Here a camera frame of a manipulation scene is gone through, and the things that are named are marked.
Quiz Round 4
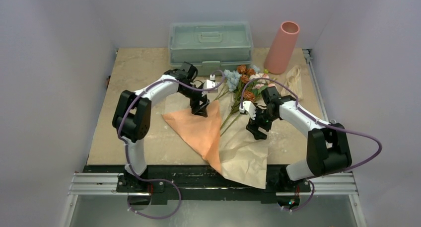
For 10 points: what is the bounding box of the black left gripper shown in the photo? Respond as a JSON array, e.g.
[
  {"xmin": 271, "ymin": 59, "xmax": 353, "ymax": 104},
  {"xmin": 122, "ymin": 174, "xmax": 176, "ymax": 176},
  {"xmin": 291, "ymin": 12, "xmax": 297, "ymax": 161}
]
[{"xmin": 179, "ymin": 83, "xmax": 210, "ymax": 117}]

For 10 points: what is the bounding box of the pink peony flower stem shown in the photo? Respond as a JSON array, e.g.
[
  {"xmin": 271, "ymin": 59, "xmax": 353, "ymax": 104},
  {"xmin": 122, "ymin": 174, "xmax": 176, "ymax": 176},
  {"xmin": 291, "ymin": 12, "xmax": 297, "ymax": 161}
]
[{"xmin": 220, "ymin": 80, "xmax": 275, "ymax": 136}]

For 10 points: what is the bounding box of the orange wrapping paper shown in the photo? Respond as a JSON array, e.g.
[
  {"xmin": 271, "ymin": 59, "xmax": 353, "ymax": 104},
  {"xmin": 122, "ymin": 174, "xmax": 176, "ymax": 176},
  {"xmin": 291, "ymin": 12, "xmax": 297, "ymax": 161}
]
[{"xmin": 161, "ymin": 93, "xmax": 269, "ymax": 190}]

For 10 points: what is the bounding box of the beige ribbon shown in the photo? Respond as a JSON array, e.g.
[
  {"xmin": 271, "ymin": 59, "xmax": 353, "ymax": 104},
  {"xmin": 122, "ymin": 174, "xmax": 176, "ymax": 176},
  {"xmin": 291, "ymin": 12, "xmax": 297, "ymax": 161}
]
[{"xmin": 283, "ymin": 65, "xmax": 303, "ymax": 101}]

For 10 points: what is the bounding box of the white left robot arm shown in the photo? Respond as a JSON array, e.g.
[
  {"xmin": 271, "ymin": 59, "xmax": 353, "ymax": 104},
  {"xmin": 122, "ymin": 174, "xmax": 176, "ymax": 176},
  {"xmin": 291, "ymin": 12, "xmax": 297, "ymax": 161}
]
[{"xmin": 112, "ymin": 62, "xmax": 210, "ymax": 192}]

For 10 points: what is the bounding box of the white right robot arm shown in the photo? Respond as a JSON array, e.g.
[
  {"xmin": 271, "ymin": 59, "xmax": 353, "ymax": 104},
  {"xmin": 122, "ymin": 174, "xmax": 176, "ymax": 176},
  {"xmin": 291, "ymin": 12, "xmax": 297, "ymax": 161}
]
[{"xmin": 239, "ymin": 87, "xmax": 352, "ymax": 191}]

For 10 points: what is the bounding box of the pink cylindrical vase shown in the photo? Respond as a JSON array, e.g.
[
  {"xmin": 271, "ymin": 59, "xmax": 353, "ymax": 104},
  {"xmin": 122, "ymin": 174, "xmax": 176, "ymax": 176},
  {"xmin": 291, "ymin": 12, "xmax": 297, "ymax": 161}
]
[{"xmin": 264, "ymin": 21, "xmax": 300, "ymax": 75}]

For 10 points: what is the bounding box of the green plastic toolbox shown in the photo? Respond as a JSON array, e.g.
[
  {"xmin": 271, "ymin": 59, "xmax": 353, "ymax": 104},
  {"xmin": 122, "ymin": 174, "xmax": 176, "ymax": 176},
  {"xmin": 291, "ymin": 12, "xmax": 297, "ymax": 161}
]
[{"xmin": 168, "ymin": 21, "xmax": 254, "ymax": 76}]

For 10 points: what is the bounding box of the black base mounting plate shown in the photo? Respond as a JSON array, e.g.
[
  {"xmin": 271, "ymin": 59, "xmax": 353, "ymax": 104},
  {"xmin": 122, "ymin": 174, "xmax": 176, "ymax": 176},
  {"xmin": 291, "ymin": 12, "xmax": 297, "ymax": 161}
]
[{"xmin": 83, "ymin": 164, "xmax": 313, "ymax": 209}]

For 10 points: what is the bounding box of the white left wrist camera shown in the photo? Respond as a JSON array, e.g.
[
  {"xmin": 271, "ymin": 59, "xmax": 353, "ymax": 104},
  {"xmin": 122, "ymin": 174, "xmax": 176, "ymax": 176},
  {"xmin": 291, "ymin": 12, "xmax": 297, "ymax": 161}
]
[{"xmin": 202, "ymin": 74, "xmax": 219, "ymax": 93}]

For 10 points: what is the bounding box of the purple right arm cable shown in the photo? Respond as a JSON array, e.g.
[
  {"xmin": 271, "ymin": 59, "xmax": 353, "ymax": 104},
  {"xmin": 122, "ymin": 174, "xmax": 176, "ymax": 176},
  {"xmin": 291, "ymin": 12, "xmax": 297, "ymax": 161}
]
[{"xmin": 239, "ymin": 77, "xmax": 383, "ymax": 213}]

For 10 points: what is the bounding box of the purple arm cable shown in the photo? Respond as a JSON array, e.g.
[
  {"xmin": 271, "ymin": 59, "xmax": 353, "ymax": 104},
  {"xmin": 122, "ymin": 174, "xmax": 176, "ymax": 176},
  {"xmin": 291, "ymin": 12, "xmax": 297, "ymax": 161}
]
[
  {"xmin": 239, "ymin": 77, "xmax": 383, "ymax": 213},
  {"xmin": 116, "ymin": 69, "xmax": 226, "ymax": 220}
]

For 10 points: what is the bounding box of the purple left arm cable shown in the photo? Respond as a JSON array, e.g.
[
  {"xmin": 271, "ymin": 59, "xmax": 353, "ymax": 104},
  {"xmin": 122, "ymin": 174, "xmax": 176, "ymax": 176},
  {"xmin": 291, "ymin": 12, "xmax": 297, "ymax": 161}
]
[{"xmin": 116, "ymin": 69, "xmax": 226, "ymax": 220}]

